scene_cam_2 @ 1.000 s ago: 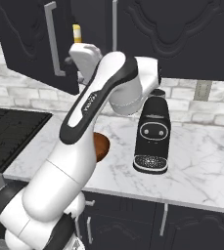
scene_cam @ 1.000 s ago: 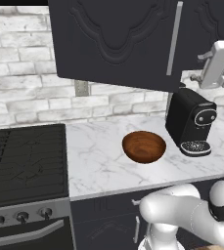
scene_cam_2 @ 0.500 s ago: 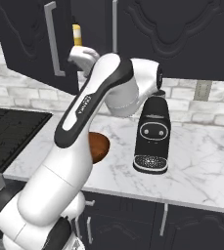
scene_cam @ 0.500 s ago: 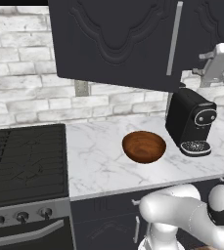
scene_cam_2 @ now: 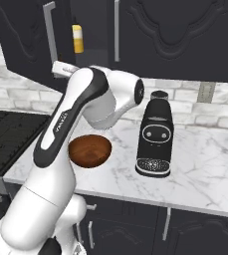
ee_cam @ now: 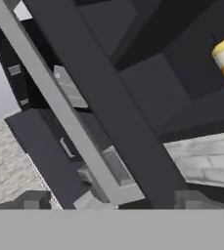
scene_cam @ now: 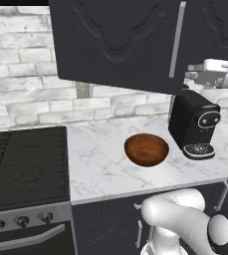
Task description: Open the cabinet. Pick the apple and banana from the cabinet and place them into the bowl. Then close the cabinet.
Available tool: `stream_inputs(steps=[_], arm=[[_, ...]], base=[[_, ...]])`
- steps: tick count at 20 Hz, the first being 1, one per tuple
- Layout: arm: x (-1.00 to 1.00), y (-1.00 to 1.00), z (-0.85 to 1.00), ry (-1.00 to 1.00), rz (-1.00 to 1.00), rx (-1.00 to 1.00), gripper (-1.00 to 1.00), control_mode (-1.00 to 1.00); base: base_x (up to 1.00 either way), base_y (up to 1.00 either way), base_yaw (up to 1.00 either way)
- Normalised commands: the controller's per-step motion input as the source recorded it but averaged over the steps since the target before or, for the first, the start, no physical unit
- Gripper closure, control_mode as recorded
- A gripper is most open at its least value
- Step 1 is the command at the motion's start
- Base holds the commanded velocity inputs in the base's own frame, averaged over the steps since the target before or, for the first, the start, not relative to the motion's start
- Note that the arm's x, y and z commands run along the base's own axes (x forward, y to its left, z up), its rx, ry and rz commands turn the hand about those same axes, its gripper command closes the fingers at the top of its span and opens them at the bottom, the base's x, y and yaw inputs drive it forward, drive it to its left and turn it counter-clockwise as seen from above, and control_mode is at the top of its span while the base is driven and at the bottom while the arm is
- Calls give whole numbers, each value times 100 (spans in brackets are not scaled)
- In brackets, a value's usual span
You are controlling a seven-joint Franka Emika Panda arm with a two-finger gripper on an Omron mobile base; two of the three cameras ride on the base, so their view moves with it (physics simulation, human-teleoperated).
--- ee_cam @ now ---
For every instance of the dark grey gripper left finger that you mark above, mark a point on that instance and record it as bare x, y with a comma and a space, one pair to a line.
32, 200

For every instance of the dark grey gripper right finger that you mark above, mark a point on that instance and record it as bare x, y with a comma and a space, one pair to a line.
195, 201

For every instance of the dark grey drawer front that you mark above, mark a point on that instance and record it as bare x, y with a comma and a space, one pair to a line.
41, 146

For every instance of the black kitchen appliance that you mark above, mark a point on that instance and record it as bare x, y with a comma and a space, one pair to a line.
25, 65

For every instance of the light grey block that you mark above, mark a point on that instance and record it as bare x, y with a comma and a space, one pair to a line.
116, 169

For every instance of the dark grey open cabinet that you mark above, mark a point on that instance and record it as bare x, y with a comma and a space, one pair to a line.
169, 65

